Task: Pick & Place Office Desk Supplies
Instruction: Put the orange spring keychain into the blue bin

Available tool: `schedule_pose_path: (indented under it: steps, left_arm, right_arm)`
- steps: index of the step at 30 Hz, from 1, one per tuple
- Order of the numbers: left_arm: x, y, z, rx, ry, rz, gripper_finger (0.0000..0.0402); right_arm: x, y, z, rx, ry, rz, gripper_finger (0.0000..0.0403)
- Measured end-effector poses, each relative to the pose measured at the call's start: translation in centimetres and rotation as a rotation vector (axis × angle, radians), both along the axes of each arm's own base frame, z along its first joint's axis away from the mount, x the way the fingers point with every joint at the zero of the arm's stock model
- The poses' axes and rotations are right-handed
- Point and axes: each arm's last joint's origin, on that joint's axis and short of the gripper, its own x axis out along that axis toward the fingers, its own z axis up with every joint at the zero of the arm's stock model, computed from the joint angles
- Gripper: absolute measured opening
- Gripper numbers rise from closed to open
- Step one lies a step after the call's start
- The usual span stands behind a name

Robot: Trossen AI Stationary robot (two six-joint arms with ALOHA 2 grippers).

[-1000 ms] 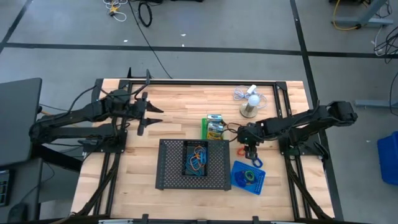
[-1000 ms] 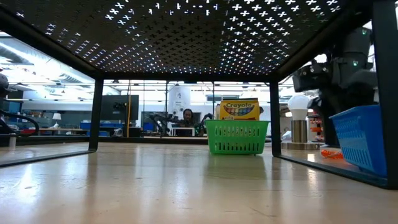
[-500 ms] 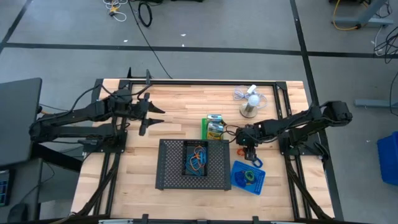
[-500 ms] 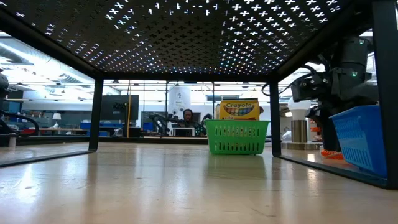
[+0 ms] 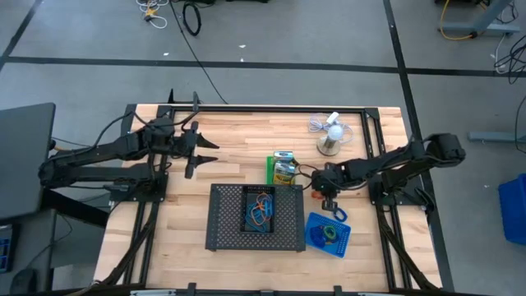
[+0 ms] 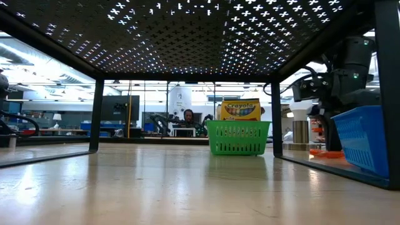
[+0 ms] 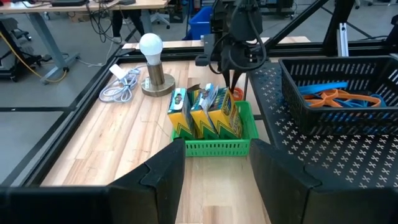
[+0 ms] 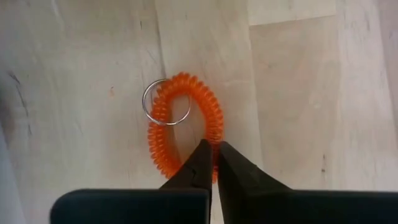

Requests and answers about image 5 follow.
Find long blue rubber band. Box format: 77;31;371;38
244;203;272;231

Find tangled black cables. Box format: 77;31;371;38
491;32;526;86

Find black computer mouse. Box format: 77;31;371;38
10;267;39;295

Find grey desk foot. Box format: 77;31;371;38
468;126;526;146

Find white cable bundle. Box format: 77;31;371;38
135;0;168;30

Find green plastic basket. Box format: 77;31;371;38
265;155;298;186

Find blue plastic basket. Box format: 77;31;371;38
304;210;353;260

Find large yellow crayon box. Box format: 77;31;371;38
273;168;297;186

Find yellow floor cable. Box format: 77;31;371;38
438;0;478;41

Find coiled black floor cable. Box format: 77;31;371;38
182;1;203;37

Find silver metal rail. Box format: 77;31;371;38
130;289;178;296

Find blue storage bin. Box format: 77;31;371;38
497;172;526;246

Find black perforated metal riser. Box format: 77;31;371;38
205;183;307;252

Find black mesh basket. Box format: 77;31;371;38
240;184;278;234

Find grey desk base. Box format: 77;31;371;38
435;0;521;37

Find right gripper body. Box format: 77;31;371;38
310;162;349;199

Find computer keyboard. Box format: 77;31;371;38
0;224;16;275

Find long black floor cable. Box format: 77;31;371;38
166;0;229;105

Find black cable bundle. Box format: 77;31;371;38
376;207;441;294
67;201;159;296

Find dark grey desk top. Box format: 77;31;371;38
0;102;57;221

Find black aluminium table frame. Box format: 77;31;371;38
122;103;455;294

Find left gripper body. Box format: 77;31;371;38
172;128;194;161

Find black power box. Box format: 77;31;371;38
120;103;138;143

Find tan cable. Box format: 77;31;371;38
52;142;104;168

